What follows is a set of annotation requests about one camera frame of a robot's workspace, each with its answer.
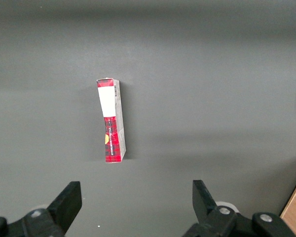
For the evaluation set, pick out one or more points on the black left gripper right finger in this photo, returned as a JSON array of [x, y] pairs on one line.
[[202, 202]]

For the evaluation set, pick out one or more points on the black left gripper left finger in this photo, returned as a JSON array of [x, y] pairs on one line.
[[66, 205]]

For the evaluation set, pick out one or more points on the grey table mat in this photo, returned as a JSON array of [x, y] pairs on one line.
[[187, 98]]

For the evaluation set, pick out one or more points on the red tartan cardboard box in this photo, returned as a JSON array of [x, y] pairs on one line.
[[108, 103]]

